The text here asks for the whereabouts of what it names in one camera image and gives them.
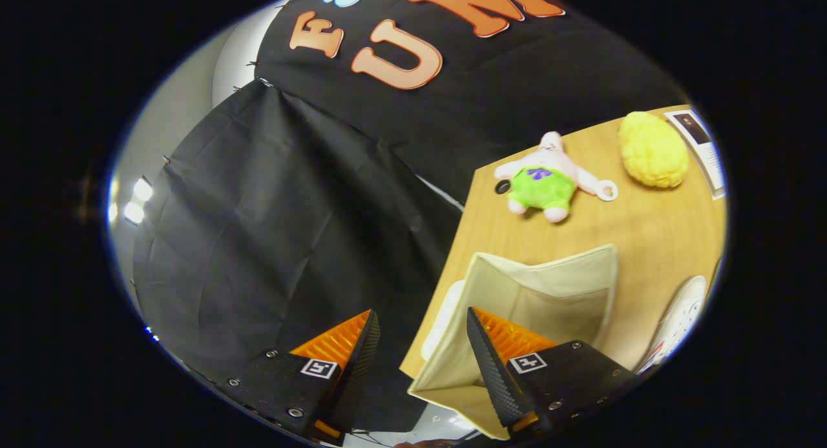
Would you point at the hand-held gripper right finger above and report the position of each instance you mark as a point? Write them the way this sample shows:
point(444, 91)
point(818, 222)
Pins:
point(494, 370)

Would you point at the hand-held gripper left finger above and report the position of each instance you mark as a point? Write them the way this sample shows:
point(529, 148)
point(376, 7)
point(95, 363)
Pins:
point(362, 370)

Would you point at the white canvas shoe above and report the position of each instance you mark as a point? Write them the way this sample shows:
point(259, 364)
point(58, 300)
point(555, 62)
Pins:
point(442, 322)
point(678, 319)

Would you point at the beige fabric storage box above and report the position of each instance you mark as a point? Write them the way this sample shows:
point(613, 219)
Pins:
point(555, 293)

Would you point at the black table grommet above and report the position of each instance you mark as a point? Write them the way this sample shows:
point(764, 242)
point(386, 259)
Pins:
point(502, 187)

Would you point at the pink starfish plush toy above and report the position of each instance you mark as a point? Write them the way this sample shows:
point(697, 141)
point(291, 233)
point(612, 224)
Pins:
point(543, 186)

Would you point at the yellow bread-shaped plush toy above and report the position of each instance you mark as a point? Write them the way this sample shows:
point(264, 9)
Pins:
point(652, 150)

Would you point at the white book with portrait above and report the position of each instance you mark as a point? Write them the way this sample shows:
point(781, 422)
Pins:
point(701, 141)

